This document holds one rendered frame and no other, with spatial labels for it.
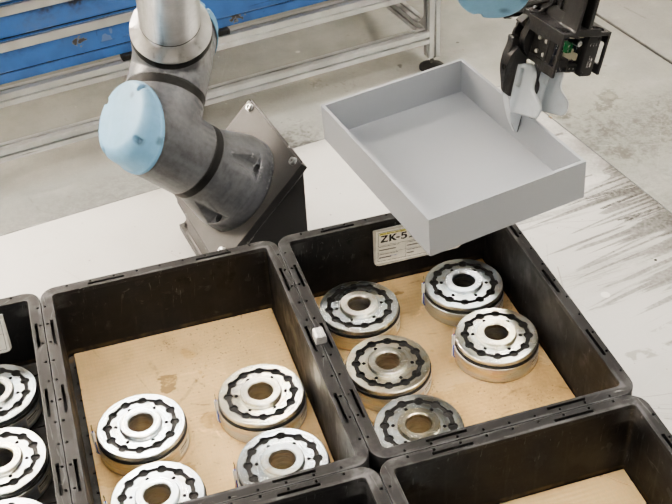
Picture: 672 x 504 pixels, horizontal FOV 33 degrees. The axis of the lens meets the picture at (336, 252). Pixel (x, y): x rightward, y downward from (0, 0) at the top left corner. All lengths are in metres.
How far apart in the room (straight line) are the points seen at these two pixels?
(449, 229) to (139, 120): 0.52
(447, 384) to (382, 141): 0.31
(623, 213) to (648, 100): 1.72
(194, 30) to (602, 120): 2.07
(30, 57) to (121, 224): 1.34
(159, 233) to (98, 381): 0.49
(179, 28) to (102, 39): 1.66
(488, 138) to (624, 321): 0.42
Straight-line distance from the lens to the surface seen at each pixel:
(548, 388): 1.40
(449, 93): 1.50
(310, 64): 3.49
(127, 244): 1.88
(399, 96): 1.46
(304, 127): 3.45
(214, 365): 1.44
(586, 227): 1.87
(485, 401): 1.38
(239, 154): 1.66
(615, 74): 3.74
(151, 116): 1.58
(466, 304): 1.46
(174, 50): 1.61
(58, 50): 3.21
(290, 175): 1.65
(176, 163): 1.61
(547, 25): 1.30
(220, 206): 1.67
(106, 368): 1.47
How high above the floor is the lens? 1.81
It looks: 38 degrees down
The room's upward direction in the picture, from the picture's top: 3 degrees counter-clockwise
